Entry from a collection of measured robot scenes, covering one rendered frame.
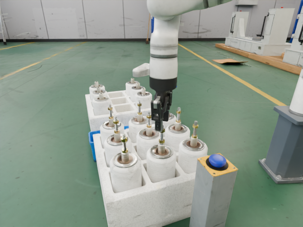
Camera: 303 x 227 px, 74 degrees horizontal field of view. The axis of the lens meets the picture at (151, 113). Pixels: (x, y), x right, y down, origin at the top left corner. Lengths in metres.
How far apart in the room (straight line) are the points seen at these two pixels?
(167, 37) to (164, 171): 0.39
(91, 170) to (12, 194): 0.31
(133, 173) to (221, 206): 0.25
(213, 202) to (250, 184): 0.46
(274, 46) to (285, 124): 3.17
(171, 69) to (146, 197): 0.38
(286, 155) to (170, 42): 0.70
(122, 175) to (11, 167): 0.70
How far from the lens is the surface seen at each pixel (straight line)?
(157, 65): 0.51
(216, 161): 0.51
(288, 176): 1.07
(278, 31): 4.07
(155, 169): 0.64
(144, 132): 0.76
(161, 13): 0.48
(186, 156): 0.68
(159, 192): 0.65
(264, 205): 0.94
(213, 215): 0.60
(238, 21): 5.26
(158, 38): 0.50
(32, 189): 1.01
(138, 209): 0.67
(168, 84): 0.52
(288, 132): 0.96
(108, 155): 0.72
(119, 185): 0.64
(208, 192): 0.54
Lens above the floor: 0.64
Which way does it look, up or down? 25 degrees down
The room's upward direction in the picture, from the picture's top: straight up
